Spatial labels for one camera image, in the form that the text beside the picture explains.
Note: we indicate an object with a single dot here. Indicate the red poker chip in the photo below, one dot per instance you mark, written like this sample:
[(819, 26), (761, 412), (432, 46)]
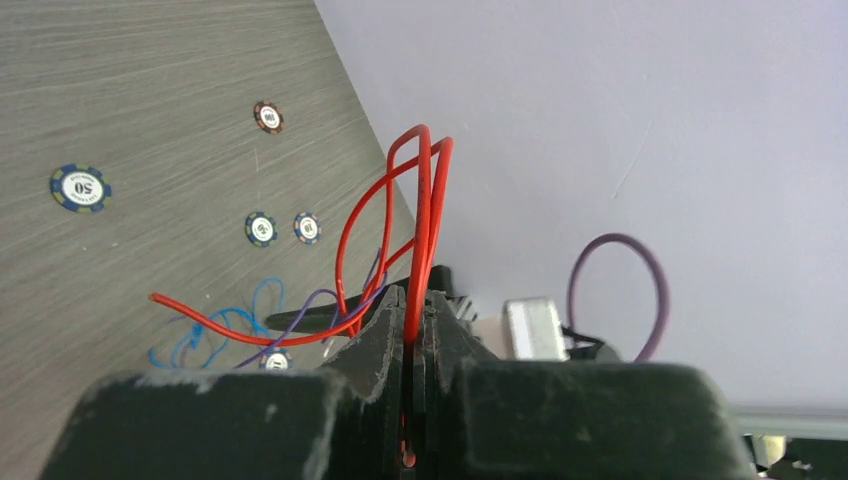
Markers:
[(268, 117)]

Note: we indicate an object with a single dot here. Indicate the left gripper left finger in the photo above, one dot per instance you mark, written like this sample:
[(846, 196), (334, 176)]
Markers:
[(338, 421)]

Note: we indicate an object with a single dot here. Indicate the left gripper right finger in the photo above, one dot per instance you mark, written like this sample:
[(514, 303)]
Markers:
[(489, 418)]

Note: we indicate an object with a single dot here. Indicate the poker chip right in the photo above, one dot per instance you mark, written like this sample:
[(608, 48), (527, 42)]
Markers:
[(307, 228)]

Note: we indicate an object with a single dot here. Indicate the poker chip lower middle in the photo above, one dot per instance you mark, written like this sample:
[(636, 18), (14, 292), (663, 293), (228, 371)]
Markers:
[(278, 359)]

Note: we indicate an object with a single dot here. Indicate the poker chip top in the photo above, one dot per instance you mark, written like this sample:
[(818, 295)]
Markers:
[(80, 188)]

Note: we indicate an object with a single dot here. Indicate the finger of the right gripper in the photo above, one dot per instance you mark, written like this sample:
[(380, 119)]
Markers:
[(317, 319)]

